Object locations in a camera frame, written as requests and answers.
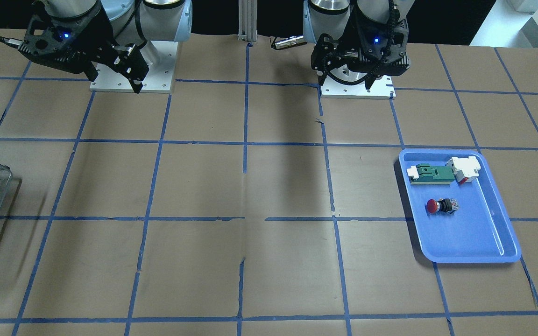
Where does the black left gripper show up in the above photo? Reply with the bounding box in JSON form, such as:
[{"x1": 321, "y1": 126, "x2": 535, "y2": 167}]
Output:
[{"x1": 311, "y1": 12, "x2": 411, "y2": 90}]

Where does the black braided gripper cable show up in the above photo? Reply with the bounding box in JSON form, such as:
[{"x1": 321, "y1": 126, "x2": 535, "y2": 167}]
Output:
[{"x1": 325, "y1": 0, "x2": 400, "y2": 86}]

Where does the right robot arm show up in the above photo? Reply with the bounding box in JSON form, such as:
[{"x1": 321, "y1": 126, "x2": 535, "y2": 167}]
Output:
[{"x1": 0, "y1": 0, "x2": 193, "y2": 93}]

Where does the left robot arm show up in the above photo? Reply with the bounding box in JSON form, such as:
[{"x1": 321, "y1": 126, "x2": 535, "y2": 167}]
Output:
[{"x1": 303, "y1": 0, "x2": 413, "y2": 90}]

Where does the blue plastic tray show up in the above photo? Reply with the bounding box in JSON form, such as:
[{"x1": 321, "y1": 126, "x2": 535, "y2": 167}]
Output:
[{"x1": 398, "y1": 148, "x2": 522, "y2": 263}]

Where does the green white terminal block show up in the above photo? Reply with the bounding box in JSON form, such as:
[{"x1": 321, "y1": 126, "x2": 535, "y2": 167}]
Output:
[{"x1": 406, "y1": 162, "x2": 456, "y2": 185}]

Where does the aluminium profile post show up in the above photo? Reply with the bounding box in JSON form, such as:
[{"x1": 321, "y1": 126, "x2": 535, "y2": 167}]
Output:
[{"x1": 238, "y1": 0, "x2": 258, "y2": 44}]

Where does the red emergency stop button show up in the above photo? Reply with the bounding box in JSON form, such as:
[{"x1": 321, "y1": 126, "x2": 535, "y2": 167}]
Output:
[{"x1": 425, "y1": 198, "x2": 460, "y2": 214}]

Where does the white circuit breaker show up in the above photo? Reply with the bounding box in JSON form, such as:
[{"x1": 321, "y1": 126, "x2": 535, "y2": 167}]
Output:
[{"x1": 446, "y1": 156, "x2": 481, "y2": 185}]

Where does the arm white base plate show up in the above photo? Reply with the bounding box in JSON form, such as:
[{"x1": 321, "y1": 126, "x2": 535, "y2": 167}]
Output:
[
  {"x1": 90, "y1": 41, "x2": 181, "y2": 93},
  {"x1": 321, "y1": 75, "x2": 396, "y2": 99}
]

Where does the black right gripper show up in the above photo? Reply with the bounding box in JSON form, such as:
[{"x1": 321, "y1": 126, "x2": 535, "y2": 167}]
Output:
[{"x1": 0, "y1": 9, "x2": 149, "y2": 94}]

